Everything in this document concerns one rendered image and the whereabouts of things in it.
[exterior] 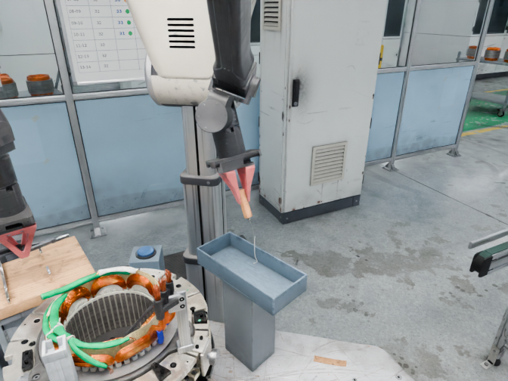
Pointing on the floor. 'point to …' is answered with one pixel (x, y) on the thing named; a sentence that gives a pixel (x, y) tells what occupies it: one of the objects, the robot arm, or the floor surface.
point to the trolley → (492, 93)
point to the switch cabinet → (316, 102)
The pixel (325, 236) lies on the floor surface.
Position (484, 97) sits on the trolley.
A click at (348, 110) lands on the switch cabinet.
